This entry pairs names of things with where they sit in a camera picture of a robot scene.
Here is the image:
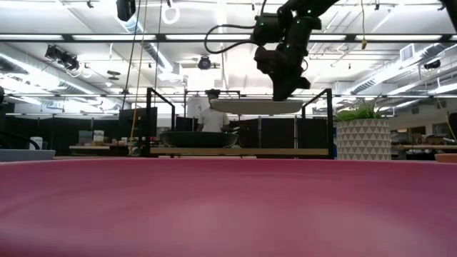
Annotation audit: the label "black overhead frame beam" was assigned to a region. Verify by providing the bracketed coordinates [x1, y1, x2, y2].
[0, 33, 457, 44]

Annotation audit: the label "potted plant patterned white pot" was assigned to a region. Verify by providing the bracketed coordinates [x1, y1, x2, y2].
[334, 96, 394, 161]

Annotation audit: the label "grey plate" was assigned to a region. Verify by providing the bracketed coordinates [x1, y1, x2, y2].
[209, 99, 304, 116]

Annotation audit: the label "black curved cable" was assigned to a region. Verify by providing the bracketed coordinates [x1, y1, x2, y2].
[0, 129, 41, 151]

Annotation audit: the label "terracotta plate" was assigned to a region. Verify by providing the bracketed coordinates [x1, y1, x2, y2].
[159, 131, 239, 149]

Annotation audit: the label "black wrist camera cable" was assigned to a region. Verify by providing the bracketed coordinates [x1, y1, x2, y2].
[204, 24, 258, 56]

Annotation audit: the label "yellow cable with connector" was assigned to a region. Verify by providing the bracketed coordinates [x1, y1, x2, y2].
[359, 0, 368, 50]

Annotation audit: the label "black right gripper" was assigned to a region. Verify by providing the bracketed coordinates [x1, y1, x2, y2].
[253, 44, 312, 102]

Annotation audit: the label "round black ceiling device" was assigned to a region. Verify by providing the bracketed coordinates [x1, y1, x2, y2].
[196, 54, 213, 71]

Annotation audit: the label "white ring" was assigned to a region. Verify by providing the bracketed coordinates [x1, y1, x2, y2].
[161, 1, 181, 26]

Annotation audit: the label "wooden background table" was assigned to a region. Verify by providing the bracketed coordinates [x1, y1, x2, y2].
[69, 143, 130, 151]
[391, 143, 457, 151]

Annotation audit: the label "black monitor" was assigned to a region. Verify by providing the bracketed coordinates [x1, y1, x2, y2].
[119, 106, 159, 139]

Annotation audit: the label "pale pink plate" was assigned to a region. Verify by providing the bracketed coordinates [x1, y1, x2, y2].
[0, 158, 457, 257]

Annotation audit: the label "black ceiling spotlights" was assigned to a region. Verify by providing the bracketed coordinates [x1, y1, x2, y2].
[44, 44, 81, 71]

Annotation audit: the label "black wire dish rack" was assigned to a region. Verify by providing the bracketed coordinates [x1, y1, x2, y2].
[144, 87, 335, 160]

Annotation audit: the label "person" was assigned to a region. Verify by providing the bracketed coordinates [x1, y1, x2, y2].
[196, 89, 231, 133]

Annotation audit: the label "black hanging cable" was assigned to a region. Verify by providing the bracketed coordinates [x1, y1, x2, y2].
[120, 0, 142, 110]

